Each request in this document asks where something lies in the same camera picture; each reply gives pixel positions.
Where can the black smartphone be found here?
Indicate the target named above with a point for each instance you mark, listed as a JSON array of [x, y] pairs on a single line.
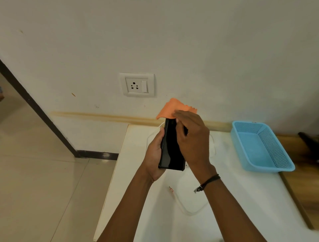
[[172, 147]]

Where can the blue plastic mesh basket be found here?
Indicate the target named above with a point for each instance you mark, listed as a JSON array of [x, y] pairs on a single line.
[[261, 147]]

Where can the person's right hand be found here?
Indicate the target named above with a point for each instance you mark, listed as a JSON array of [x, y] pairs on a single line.
[[193, 139]]

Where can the person's left hand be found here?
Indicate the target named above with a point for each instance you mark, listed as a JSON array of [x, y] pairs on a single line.
[[153, 157]]

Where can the person's right forearm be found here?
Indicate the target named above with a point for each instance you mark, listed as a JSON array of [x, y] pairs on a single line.
[[231, 212]]

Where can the person's left forearm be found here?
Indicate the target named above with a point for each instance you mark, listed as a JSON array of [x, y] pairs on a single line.
[[124, 209]]

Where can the person's left thumb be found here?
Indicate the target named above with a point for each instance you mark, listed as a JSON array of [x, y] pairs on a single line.
[[160, 139]]

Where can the orange cleaning cloth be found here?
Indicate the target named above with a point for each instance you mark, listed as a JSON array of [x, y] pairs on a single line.
[[172, 109]]

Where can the person's right fingers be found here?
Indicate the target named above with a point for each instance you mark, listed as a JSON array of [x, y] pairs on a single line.
[[181, 119]]

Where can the white wall socket plate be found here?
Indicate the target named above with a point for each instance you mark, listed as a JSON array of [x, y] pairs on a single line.
[[136, 84]]

